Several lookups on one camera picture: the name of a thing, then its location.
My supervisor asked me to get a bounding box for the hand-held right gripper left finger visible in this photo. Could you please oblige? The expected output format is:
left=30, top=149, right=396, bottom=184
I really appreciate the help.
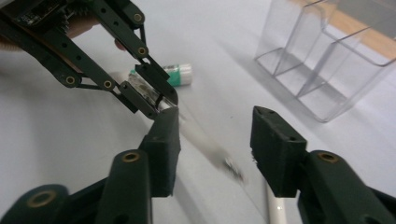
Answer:
left=94, top=105, right=182, bottom=224

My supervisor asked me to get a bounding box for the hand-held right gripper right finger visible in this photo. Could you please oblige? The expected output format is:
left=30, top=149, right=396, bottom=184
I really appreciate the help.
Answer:
left=249, top=105, right=396, bottom=224

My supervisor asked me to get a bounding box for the green and white glue stick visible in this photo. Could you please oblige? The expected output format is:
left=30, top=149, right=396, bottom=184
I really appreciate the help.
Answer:
left=109, top=63, right=193, bottom=88

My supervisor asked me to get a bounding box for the white pen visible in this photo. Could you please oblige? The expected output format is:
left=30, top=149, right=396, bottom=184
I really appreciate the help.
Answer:
left=264, top=183, right=289, bottom=224

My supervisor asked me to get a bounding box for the clear plastic organizer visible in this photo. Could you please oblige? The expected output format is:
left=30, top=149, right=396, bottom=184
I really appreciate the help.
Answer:
left=254, top=0, right=396, bottom=123

